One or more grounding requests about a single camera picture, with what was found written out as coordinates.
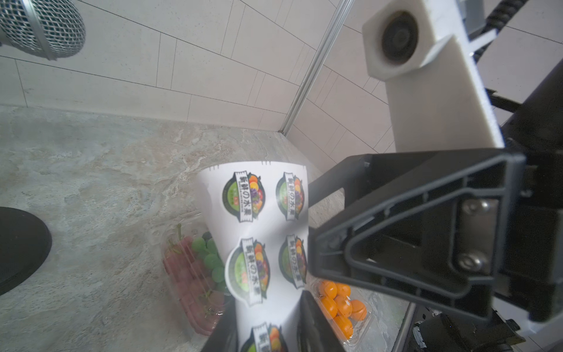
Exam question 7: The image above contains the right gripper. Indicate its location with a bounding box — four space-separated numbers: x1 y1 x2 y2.
307 63 562 323

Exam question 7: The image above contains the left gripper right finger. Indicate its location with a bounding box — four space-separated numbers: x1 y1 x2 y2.
297 290 345 352

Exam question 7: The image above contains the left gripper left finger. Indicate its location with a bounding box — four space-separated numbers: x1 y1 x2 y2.
200 300 238 352

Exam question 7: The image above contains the fruit sticker sheet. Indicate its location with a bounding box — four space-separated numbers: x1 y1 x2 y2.
196 161 309 351

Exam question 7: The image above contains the orange fruit box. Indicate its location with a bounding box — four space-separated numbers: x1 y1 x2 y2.
309 279 374 351

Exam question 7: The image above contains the clear grape box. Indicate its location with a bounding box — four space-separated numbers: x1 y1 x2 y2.
160 221 233 336

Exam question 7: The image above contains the black microphone stand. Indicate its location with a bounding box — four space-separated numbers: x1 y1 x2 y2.
0 207 52 295

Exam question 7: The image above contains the glitter microphone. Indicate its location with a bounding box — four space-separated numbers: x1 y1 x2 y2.
1 0 86 61

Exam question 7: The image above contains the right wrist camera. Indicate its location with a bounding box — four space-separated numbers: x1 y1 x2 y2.
362 1 504 152

